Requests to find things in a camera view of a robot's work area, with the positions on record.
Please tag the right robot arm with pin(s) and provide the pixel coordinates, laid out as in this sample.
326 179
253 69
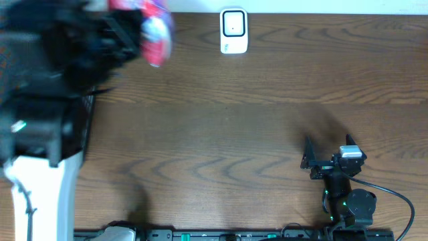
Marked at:
351 210

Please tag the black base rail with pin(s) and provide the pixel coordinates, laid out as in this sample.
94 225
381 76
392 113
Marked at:
122 233

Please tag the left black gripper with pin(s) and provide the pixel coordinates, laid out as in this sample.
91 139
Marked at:
122 37

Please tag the grey plastic mesh basket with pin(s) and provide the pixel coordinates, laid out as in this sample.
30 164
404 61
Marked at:
43 123

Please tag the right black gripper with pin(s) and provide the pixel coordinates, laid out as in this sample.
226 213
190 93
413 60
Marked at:
326 168

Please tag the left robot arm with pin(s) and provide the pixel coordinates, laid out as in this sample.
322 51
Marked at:
44 195

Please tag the red purple snack packet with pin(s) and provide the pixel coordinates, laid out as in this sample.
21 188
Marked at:
157 28

